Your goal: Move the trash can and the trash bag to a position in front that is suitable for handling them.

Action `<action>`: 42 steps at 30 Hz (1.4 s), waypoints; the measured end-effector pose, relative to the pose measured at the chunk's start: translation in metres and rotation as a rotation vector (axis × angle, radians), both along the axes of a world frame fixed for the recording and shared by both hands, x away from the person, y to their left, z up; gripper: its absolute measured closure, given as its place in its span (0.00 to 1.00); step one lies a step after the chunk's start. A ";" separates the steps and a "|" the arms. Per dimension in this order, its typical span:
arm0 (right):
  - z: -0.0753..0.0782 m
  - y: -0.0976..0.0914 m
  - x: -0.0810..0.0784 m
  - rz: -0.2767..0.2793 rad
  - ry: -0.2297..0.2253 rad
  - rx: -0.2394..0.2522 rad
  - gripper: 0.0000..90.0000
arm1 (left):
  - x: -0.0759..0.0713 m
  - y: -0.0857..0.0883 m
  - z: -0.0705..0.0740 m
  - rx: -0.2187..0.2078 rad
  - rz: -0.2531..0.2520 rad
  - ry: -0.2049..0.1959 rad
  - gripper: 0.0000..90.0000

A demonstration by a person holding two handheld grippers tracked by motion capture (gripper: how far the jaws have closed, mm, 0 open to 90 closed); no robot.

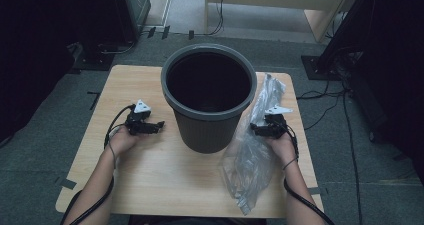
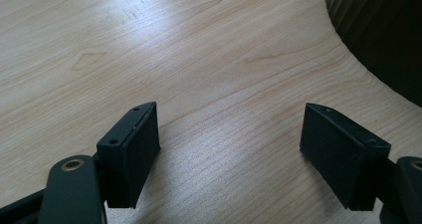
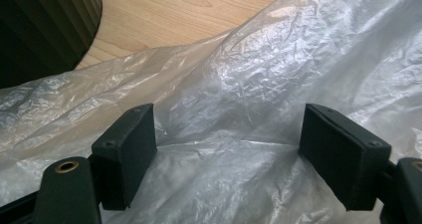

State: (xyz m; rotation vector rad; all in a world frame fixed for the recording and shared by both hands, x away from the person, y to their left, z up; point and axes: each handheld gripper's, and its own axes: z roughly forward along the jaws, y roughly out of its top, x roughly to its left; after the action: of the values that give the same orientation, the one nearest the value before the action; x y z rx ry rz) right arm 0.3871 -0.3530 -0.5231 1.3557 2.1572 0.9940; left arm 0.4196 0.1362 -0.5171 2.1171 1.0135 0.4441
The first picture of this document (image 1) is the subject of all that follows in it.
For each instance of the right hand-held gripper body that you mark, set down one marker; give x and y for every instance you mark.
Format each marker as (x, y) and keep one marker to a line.
(276, 126)

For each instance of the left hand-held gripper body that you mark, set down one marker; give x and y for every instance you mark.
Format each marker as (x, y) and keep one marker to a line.
(138, 121)

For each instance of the clear plastic bag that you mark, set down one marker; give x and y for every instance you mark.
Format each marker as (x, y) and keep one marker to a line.
(246, 165)

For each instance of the dark grey trash bin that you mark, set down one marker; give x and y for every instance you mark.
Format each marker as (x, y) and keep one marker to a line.
(206, 136)

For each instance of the person's right hand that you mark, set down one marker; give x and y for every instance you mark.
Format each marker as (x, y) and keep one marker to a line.
(285, 150)

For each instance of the person's left hand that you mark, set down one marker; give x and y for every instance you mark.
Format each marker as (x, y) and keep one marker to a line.
(121, 141)

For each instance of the thin grey wrist band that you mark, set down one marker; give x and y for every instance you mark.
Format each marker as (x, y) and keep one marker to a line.
(114, 158)
(290, 163)

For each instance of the black metal stand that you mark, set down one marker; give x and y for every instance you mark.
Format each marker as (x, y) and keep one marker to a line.
(320, 68)

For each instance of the black stand base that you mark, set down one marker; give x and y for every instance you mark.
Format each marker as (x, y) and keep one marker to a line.
(93, 61)

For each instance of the grey tape piece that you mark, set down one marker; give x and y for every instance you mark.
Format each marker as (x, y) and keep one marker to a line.
(66, 183)
(316, 190)

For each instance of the black floor tape strip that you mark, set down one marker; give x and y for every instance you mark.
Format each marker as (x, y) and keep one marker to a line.
(191, 35)
(151, 32)
(166, 32)

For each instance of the dark curtain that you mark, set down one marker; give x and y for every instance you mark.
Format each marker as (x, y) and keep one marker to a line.
(400, 85)
(26, 51)

